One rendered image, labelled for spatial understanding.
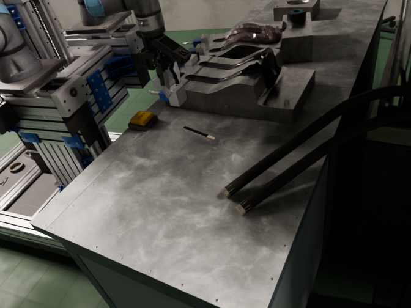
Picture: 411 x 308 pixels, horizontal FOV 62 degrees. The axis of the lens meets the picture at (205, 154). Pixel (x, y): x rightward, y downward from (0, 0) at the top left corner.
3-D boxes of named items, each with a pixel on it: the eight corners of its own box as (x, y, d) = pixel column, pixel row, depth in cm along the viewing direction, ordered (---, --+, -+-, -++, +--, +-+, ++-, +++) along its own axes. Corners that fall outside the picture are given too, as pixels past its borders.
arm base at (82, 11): (75, 27, 153) (66, 4, 146) (94, 14, 163) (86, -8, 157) (103, 25, 147) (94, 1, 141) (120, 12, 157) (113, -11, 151)
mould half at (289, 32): (194, 70, 152) (189, 46, 145) (205, 46, 171) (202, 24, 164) (312, 61, 139) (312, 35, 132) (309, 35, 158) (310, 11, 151)
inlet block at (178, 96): (147, 102, 116) (143, 88, 113) (155, 95, 120) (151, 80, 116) (179, 106, 110) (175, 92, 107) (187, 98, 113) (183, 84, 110)
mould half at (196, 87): (166, 106, 132) (157, 75, 124) (198, 74, 149) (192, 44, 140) (293, 124, 109) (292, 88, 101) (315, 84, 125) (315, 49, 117)
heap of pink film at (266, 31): (219, 52, 148) (216, 35, 143) (225, 35, 161) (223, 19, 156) (281, 46, 141) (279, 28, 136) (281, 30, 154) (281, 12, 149)
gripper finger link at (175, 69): (170, 80, 117) (160, 58, 110) (185, 82, 114) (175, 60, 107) (166, 87, 115) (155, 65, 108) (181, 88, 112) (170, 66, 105)
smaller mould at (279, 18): (273, 21, 180) (273, 7, 175) (282, 10, 189) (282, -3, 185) (312, 21, 171) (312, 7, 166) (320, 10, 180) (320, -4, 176)
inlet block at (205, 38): (183, 51, 164) (180, 40, 160) (185, 46, 167) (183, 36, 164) (209, 49, 160) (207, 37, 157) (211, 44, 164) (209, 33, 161)
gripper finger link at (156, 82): (157, 95, 112) (153, 67, 107) (172, 98, 109) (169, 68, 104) (151, 98, 109) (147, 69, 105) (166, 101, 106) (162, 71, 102)
